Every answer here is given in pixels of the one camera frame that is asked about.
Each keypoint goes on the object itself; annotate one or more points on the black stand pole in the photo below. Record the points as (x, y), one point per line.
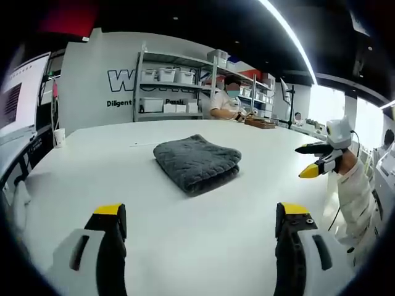
(290, 108)

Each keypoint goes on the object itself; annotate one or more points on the long metal shelf rack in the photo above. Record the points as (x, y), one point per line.
(259, 83)

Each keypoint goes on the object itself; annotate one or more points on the grey towel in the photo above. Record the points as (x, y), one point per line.
(197, 160)

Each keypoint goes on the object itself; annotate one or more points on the white paper cup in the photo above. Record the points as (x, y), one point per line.
(60, 138)

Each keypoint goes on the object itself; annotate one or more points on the person's right hand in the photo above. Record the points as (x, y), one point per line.
(348, 160)

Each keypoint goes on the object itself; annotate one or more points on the large display screen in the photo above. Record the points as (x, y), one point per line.
(21, 92)

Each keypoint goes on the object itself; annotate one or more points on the group of white storage boxes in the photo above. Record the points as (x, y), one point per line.
(166, 75)

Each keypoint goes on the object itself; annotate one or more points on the grey metal shelf rack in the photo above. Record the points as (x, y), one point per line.
(172, 87)

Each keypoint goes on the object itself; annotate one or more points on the red object on white stand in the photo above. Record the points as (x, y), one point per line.
(55, 92)

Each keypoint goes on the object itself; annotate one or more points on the white ceiling light strip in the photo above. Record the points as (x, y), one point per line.
(296, 40)

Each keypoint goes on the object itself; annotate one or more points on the brown wooden tray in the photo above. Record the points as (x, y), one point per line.
(260, 124)

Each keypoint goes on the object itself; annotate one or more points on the white appliance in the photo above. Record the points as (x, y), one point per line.
(385, 172)

